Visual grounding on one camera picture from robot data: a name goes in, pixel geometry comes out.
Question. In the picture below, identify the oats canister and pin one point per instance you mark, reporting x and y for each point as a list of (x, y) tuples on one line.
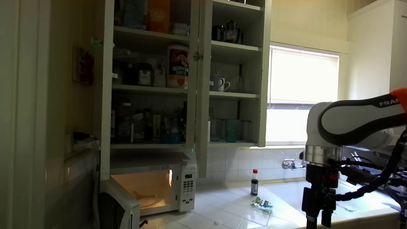
[(177, 68)]

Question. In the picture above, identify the white microwave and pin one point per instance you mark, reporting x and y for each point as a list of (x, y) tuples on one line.
[(159, 187)]

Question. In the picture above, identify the green and white packet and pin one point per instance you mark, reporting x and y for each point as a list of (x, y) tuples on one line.
[(262, 205)]

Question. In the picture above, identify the microwave door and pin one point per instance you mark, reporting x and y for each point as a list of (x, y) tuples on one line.
[(119, 206)]

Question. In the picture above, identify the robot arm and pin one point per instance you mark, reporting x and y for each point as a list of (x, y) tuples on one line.
[(349, 122)]

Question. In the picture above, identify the black mug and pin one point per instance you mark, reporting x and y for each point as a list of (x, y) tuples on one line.
[(217, 33)]

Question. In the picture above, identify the row of clear glasses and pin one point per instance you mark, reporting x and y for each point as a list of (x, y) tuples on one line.
[(243, 85)]

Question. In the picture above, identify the teal drinking glass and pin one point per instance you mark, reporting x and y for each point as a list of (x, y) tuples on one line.
[(231, 131)]

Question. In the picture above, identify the white mug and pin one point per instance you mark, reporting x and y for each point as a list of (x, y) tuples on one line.
[(221, 84)]

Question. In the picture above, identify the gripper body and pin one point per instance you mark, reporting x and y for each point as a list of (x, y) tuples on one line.
[(319, 175)]

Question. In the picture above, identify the dark tall bottle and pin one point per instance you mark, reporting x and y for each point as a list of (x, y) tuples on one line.
[(184, 122)]

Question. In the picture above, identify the white sink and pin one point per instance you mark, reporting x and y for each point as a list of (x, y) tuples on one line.
[(286, 197)]

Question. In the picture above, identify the dark sauce bottle red cap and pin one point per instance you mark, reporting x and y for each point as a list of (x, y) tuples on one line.
[(254, 186)]

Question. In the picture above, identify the white kitchen cupboard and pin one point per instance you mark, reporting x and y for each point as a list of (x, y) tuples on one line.
[(187, 95)]

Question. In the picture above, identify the dark jar with label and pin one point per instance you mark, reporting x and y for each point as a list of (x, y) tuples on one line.
[(145, 75)]

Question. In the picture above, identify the window with white blind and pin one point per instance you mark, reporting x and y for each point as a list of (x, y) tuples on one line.
[(302, 89)]

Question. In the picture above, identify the glass coffee press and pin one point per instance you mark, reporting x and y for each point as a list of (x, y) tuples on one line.
[(232, 31)]

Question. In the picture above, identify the clear drinking glass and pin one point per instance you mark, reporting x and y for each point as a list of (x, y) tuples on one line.
[(217, 129), (246, 131)]

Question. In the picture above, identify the white tall cabinet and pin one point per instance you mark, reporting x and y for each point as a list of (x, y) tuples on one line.
[(375, 47)]

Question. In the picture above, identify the blue bowl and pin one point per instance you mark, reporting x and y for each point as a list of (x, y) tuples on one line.
[(171, 138)]

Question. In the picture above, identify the white cupboard door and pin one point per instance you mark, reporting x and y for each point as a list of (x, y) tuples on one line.
[(203, 95), (105, 95)]

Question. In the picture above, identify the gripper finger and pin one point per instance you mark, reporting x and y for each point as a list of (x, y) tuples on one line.
[(310, 203), (328, 210)]

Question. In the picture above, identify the orange box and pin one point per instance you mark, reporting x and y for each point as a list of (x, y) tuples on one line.
[(159, 16)]

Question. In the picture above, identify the blue bag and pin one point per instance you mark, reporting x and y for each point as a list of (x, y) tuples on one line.
[(134, 13)]

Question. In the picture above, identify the chrome wall tap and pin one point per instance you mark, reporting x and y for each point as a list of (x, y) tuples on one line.
[(289, 164)]

